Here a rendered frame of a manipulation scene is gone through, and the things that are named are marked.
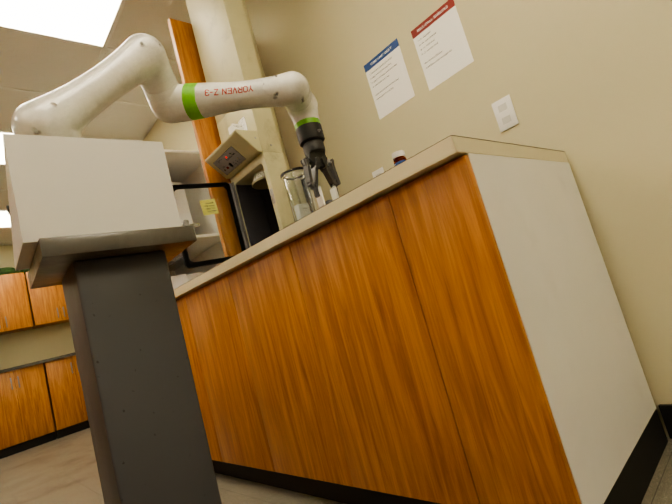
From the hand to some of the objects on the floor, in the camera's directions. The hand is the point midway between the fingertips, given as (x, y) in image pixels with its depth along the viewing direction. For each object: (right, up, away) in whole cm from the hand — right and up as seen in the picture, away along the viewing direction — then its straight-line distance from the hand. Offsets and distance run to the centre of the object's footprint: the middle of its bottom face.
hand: (328, 198), depth 146 cm
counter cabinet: (+13, -107, +32) cm, 112 cm away
